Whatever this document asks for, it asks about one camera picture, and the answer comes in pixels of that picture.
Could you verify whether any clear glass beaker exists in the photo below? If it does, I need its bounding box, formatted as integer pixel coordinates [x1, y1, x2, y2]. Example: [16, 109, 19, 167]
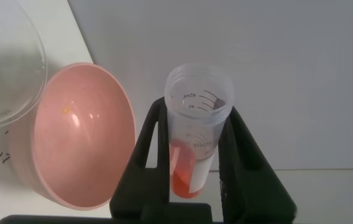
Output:
[0, 0, 48, 132]

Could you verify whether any pink plastic bowl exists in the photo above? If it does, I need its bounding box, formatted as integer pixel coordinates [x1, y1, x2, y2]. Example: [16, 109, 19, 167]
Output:
[7, 62, 138, 212]

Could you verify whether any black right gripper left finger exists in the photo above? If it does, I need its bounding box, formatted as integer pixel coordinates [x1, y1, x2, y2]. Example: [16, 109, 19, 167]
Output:
[109, 96, 171, 219]

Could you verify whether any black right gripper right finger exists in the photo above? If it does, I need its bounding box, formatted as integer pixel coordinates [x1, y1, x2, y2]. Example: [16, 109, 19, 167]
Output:
[218, 105, 298, 224]

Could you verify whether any tube with red pigment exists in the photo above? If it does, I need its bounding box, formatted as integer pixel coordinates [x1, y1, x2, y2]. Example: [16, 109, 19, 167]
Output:
[163, 63, 235, 200]

